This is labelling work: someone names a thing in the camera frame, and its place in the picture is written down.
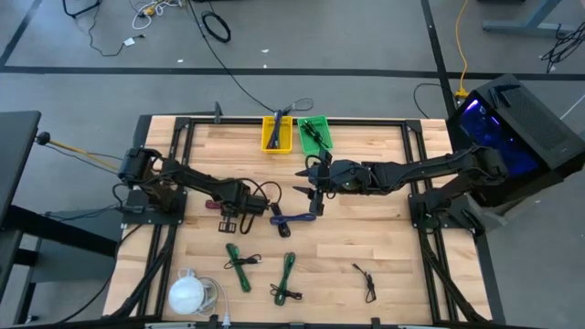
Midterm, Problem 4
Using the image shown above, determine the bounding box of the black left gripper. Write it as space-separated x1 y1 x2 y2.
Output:
218 182 270 234

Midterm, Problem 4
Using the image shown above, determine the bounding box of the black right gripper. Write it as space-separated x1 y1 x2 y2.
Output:
292 150 367 216

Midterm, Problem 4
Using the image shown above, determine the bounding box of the thick black braided cable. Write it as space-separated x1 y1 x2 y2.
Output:
269 202 292 239

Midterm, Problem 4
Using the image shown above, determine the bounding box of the blue braided USB cable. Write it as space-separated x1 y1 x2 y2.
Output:
269 212 318 226

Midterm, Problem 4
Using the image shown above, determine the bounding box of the purple braided USB cable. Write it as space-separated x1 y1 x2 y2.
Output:
267 109 284 150

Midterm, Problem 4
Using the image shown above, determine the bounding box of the green braided USB cable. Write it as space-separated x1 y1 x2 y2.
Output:
273 251 297 307
225 242 252 293

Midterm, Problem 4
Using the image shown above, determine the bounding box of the green plastic basket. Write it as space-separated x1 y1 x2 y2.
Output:
296 114 335 156

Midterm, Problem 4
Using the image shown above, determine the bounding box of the yellow plastic basket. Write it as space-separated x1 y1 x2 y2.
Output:
261 114 294 155

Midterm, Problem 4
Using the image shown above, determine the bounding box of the white round dome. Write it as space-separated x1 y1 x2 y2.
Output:
167 273 207 315

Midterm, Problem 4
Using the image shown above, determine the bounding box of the black computer tower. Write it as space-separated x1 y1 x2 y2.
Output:
445 73 585 207

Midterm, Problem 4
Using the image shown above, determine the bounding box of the black knobbed yellow rod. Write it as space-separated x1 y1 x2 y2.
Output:
35 131 124 174

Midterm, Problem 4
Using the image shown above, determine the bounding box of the black desk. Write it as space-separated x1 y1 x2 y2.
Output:
0 110 119 326

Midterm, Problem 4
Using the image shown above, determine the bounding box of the grey desk leg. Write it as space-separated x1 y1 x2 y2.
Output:
483 0 580 34

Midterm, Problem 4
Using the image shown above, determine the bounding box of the thin black USB cable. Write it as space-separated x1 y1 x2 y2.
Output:
223 253 263 271
351 262 378 304
269 282 304 302

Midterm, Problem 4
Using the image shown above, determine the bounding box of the grey looped cable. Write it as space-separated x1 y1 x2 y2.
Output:
280 97 315 115

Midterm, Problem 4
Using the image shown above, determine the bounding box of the black aluminium table frame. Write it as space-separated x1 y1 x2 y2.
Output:
109 116 493 326

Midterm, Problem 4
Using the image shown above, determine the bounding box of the thin white cable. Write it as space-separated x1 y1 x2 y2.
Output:
176 267 232 328

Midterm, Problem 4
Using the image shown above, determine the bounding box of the long black floor cable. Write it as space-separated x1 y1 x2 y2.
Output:
187 0 279 115

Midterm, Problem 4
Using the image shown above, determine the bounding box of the black coiled floor cable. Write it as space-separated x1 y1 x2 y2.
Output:
200 9 232 45

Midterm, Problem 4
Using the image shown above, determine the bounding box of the yellow floor cable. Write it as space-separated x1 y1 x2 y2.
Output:
453 0 472 101

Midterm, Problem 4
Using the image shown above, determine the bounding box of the white cable bundle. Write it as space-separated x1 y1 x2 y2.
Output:
131 0 184 31

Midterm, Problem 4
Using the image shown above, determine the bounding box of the black cable tangle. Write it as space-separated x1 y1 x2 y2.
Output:
540 22 585 74

